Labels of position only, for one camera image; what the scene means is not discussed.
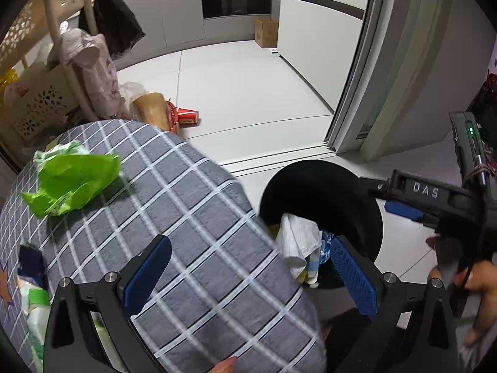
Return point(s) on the yellow packet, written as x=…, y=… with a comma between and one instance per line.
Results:
x=7, y=81

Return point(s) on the brown paper bag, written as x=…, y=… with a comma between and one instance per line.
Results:
x=151, y=110

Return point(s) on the green plastic bag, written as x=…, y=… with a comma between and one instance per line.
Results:
x=77, y=182

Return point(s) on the grey checked tablecloth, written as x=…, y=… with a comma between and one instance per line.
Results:
x=194, y=221

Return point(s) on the red box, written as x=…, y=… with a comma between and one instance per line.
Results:
x=186, y=115

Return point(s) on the grey kitchen counter cabinet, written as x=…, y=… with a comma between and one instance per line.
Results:
x=174, y=15

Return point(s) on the sliding glass door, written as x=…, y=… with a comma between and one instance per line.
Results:
x=407, y=66

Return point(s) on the white refrigerator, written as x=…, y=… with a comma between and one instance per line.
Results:
x=318, y=39

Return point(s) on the dark blue packet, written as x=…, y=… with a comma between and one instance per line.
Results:
x=32, y=264

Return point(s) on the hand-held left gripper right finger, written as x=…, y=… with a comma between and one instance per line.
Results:
x=353, y=279

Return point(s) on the pink floral cloth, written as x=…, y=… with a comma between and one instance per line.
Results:
x=97, y=74

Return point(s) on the green and white packet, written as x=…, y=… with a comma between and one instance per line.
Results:
x=37, y=318

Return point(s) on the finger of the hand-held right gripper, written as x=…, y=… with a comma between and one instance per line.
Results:
x=374, y=188
x=403, y=210

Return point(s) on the black trash bin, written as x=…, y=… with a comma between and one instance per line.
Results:
x=341, y=202

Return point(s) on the blue plastic bag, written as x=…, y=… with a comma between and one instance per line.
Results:
x=326, y=246

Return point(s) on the person's right hand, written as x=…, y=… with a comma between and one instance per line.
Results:
x=483, y=279

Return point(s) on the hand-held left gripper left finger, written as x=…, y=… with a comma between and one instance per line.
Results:
x=149, y=272

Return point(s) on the crumpled white plastic bag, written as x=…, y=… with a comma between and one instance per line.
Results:
x=130, y=93

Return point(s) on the cardboard box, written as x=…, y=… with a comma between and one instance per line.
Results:
x=267, y=33

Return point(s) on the beige perforated rack cart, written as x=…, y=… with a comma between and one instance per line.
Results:
x=39, y=105

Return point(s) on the black hanging cloth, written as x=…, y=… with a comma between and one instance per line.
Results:
x=112, y=19

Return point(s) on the white paper towel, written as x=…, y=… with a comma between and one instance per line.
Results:
x=297, y=241

